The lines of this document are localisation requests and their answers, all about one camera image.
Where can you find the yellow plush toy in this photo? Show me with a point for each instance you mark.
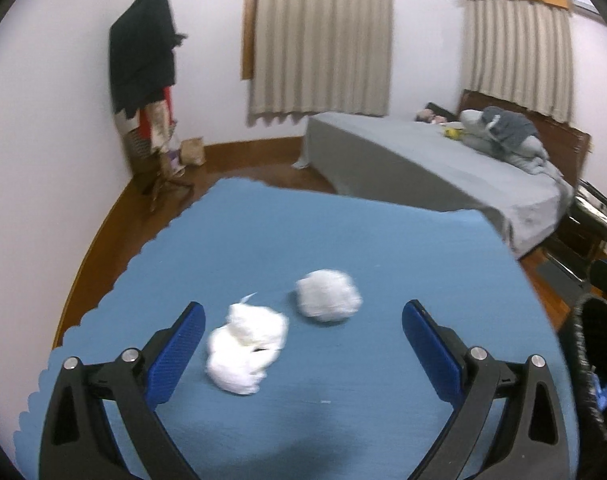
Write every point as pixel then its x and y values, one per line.
pixel 453 133

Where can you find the bed with grey sheet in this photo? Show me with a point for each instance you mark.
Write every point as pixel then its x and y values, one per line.
pixel 398 165

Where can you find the dark grey clothes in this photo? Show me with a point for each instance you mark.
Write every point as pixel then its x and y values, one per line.
pixel 513 127

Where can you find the black jacket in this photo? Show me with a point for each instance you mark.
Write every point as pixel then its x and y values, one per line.
pixel 141 55

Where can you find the blue plastic item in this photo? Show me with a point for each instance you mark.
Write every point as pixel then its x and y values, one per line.
pixel 603 395

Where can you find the round white tissue ball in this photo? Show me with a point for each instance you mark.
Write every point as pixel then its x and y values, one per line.
pixel 328 296

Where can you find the brown wooden headboard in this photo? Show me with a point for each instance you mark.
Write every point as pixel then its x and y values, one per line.
pixel 566 142

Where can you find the wooden coat rack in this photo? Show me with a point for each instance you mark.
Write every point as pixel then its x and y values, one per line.
pixel 163 180

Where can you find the trash bin with black bag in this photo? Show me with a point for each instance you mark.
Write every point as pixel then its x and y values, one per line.
pixel 591 320

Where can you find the white air conditioner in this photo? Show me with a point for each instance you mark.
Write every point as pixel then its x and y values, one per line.
pixel 586 5

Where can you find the black metal chair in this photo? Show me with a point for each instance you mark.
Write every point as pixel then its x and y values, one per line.
pixel 581 230

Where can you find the white tissue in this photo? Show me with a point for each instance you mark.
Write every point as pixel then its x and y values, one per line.
pixel 243 350

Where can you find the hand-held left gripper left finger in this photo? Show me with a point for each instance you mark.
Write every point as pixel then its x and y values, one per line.
pixel 176 355

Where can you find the wide beige curtain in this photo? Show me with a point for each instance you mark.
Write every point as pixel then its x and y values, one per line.
pixel 323 40

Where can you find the patterned beige garment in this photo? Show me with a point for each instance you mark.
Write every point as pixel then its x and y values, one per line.
pixel 159 127

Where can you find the checkered bag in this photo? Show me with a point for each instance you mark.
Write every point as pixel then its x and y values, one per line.
pixel 133 145

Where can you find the narrow beige curtain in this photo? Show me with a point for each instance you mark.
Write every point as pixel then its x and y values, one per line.
pixel 516 60

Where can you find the brown paper bag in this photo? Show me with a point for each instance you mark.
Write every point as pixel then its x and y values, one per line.
pixel 192 151

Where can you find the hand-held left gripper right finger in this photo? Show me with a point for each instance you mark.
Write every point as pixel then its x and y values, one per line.
pixel 433 355

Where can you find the red garment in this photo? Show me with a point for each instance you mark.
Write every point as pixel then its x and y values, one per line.
pixel 142 122

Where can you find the blue mat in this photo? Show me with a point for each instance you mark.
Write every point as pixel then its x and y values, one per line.
pixel 308 240

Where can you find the pink doll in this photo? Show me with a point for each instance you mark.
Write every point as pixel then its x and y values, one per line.
pixel 433 115

